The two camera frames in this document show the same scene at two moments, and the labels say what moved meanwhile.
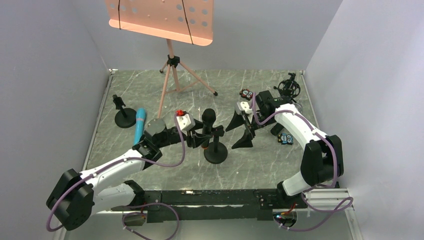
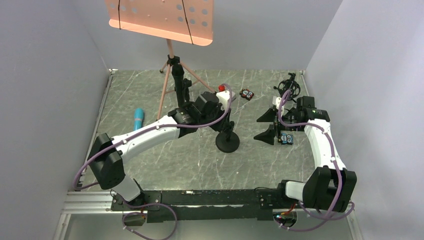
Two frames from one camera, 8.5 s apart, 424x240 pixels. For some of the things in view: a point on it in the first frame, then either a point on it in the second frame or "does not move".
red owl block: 246,93 does not move
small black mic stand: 125,118 → 227,141
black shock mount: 289,87 does not move
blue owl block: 285,139 does not move
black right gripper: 248,127 → 277,124
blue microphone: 139,124 does not move
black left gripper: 193,139 → 218,122
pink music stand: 189,21 does not move
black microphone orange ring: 208,117 → 177,72
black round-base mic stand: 217,152 → 187,84
